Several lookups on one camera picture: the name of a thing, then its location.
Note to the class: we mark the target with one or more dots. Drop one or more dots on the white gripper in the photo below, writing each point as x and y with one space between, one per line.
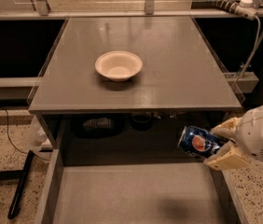
253 134

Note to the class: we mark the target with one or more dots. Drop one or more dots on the blue pepsi can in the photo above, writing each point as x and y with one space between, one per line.
199 142

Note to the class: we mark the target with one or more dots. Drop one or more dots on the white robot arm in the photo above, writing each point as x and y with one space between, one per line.
245 141

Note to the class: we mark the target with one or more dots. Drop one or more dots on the open grey top drawer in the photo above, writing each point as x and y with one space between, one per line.
136 191

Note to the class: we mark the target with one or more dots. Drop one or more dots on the grey cabinet with top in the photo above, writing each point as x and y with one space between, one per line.
124 87

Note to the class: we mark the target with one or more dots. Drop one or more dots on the white paper bowl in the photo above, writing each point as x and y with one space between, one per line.
118 65

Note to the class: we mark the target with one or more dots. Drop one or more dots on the black metal stand leg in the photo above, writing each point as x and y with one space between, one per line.
21 176

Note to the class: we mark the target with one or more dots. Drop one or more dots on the white power strip with cable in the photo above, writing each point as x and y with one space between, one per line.
244 9

